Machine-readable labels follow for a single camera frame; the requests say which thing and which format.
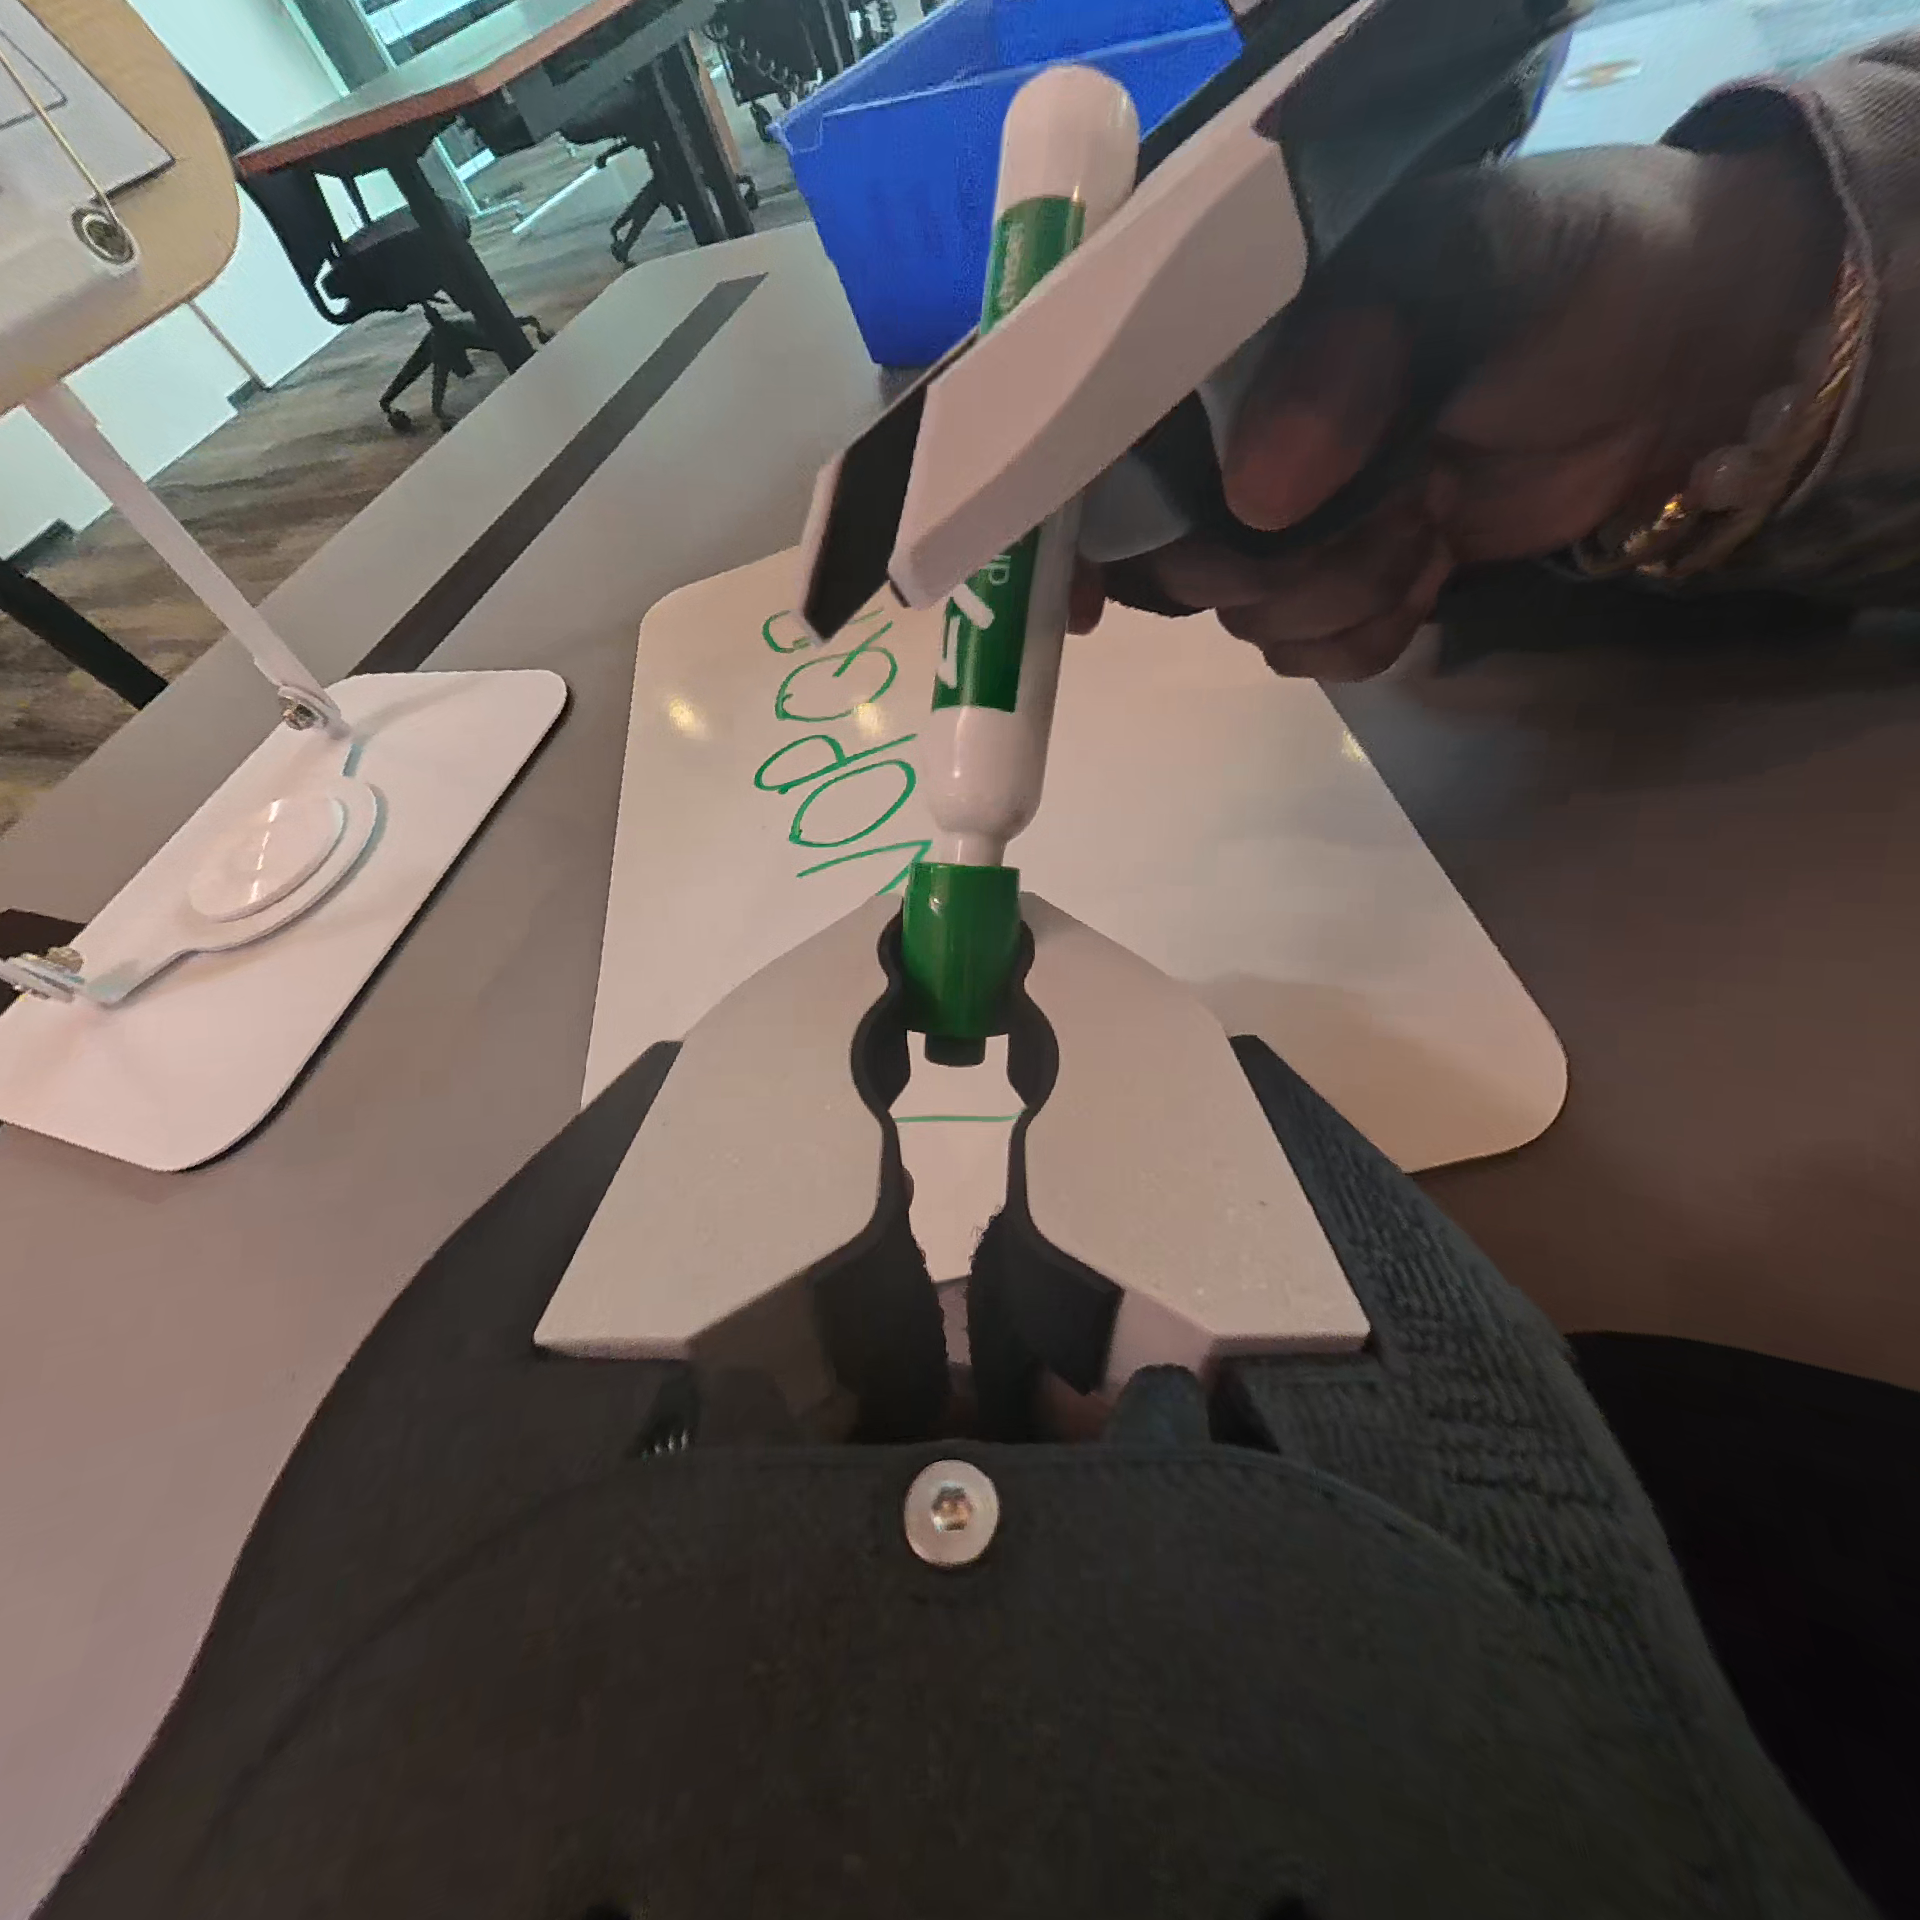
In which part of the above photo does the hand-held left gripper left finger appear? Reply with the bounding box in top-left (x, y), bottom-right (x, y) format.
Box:
top-left (542, 910), bottom-right (962, 1431)

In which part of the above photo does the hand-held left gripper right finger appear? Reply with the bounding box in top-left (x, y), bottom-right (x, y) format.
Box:
top-left (968, 916), bottom-right (1368, 1422)

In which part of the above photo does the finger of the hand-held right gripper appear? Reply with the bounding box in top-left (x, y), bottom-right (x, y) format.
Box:
top-left (803, 383), bottom-right (937, 639)
top-left (887, 104), bottom-right (1337, 616)

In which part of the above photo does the green whiteboard marker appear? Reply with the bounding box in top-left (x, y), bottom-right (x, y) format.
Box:
top-left (916, 67), bottom-right (1146, 877)

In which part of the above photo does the blue plastic bin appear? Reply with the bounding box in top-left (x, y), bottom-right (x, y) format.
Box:
top-left (776, 0), bottom-right (1248, 369)

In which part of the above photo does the green marker cap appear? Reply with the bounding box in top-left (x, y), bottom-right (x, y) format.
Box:
top-left (891, 854), bottom-right (1031, 1072)

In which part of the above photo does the white whiteboard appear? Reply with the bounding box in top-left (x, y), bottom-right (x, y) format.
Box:
top-left (585, 542), bottom-right (1570, 1176)

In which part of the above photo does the person's right hand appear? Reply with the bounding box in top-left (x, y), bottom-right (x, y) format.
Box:
top-left (1104, 150), bottom-right (1848, 686)

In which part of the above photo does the white table sign stand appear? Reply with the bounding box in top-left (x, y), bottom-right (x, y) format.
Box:
top-left (0, 0), bottom-right (572, 1175)

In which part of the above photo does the black office chair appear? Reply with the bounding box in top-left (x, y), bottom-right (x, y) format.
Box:
top-left (198, 91), bottom-right (542, 436)

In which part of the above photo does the wooden office desk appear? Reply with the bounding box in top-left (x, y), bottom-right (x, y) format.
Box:
top-left (240, 0), bottom-right (753, 241)

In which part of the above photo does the gold bracelet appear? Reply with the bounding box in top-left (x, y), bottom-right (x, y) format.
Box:
top-left (1576, 227), bottom-right (1887, 588)

